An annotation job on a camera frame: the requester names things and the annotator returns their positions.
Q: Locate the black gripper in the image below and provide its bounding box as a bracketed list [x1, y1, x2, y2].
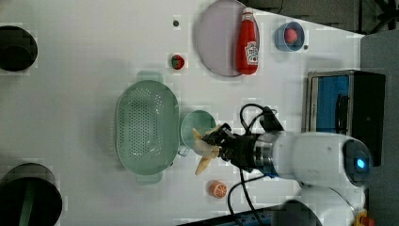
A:
[202, 123, 256, 172]

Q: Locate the green perforated colander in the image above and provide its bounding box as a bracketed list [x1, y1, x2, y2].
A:
[115, 71, 180, 185]

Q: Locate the black round base with strap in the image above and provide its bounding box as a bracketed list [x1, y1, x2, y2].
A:
[0, 163, 63, 226]

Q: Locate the black toaster oven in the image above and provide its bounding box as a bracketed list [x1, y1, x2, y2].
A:
[302, 70, 386, 167]

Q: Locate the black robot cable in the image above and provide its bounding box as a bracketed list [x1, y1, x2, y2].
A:
[227, 103, 285, 226]

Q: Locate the grey round plate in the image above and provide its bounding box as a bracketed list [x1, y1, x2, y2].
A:
[195, 0, 260, 77]

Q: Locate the green mug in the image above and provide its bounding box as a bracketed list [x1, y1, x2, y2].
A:
[178, 109, 217, 157]

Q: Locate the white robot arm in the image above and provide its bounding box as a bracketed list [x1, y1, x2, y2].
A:
[193, 124, 372, 226]

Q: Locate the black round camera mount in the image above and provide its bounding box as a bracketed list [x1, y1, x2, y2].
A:
[0, 25, 38, 72]

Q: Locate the red plush ketchup bottle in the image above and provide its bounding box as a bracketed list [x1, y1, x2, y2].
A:
[236, 8, 258, 74]

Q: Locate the blue bowl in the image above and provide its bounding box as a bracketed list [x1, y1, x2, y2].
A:
[275, 22, 305, 52]

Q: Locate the orange slice toy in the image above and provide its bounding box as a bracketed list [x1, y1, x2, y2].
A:
[210, 181, 228, 199]

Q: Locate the red strawberry toy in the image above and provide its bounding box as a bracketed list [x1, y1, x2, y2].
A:
[284, 28, 298, 44]

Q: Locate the yellow plush peeled banana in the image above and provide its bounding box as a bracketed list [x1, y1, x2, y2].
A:
[192, 128, 219, 175]

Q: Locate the small red tomato toy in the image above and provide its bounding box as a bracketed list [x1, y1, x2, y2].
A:
[171, 55, 184, 70]

